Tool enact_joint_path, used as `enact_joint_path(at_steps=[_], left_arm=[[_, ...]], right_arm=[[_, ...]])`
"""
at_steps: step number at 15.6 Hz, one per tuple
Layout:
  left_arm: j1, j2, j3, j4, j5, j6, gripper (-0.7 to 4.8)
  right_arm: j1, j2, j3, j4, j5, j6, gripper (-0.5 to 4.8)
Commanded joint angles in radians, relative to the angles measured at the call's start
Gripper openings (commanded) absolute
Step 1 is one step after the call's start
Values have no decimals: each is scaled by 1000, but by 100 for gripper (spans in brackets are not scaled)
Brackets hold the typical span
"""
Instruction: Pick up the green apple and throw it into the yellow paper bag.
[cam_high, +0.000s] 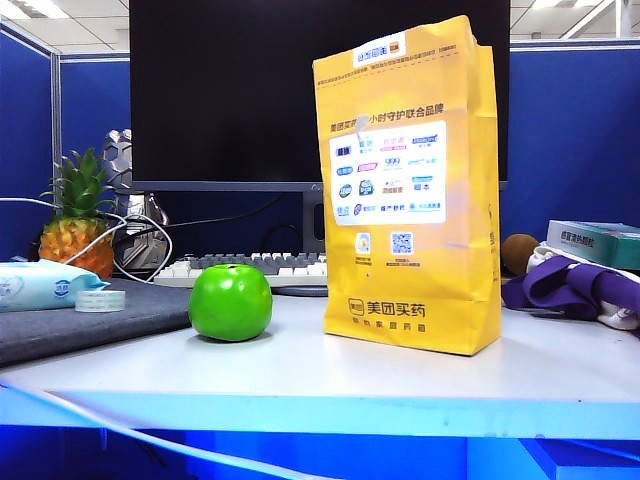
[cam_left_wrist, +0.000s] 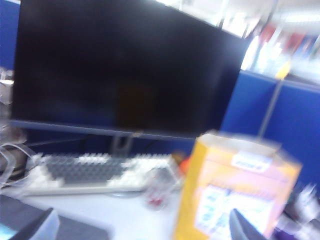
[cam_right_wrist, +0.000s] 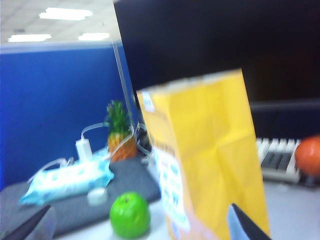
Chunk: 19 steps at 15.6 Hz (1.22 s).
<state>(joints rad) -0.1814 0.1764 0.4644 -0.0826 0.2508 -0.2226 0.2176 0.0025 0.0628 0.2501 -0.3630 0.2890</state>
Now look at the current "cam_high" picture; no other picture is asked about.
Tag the toy pineapple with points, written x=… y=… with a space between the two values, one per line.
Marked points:
x=77 y=235

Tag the brown kiwi fruit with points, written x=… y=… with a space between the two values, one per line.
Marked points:
x=520 y=252

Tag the blue wet wipes pack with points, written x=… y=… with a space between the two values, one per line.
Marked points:
x=35 y=285

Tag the purple white cloth bag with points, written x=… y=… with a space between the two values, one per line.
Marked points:
x=575 y=290

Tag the silver hexagon-pattern figurine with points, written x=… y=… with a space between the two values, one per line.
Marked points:
x=125 y=170

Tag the grey white mechanical keyboard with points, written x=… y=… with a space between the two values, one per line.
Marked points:
x=235 y=267

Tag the black computer monitor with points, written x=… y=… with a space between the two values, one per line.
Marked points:
x=225 y=100

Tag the yellow paper bag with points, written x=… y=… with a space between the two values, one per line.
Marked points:
x=410 y=240

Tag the clear tape roll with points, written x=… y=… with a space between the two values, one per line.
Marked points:
x=100 y=300

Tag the green apple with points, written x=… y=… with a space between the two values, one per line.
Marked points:
x=227 y=305

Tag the teal white medicine box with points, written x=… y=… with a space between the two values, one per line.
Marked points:
x=595 y=242

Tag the dark grey felt pad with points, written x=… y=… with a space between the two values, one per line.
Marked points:
x=100 y=320

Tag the blue partition panel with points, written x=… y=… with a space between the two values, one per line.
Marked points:
x=572 y=135
x=25 y=150

